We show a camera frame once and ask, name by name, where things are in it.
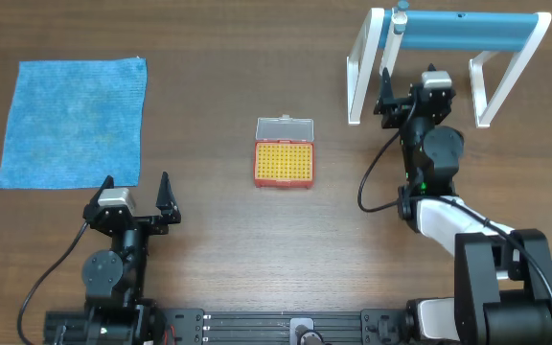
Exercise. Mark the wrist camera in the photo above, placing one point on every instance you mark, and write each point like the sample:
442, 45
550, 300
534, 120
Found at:
115, 199
436, 80

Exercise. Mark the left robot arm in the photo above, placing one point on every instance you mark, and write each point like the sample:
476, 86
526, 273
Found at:
106, 274

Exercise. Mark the red and yellow tip box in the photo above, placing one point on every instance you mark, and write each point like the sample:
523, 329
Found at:
284, 163

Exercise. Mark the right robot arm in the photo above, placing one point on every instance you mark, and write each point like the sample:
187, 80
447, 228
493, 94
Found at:
441, 148

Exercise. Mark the white and blue stand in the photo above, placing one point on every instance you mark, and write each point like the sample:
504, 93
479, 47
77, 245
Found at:
458, 31

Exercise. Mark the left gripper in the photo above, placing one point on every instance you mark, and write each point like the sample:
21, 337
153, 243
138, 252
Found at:
151, 224

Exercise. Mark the mounting rail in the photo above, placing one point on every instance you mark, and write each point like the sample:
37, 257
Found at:
257, 328

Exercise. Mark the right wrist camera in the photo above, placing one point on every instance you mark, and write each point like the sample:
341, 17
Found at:
436, 80

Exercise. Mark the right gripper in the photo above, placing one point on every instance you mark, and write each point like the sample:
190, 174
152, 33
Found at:
431, 105

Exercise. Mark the white pipette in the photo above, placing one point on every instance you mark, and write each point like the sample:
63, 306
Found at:
399, 20

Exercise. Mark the blue cloth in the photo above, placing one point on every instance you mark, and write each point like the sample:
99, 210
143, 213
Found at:
75, 120

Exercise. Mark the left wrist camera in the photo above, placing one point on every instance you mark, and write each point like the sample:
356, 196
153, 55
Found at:
115, 199

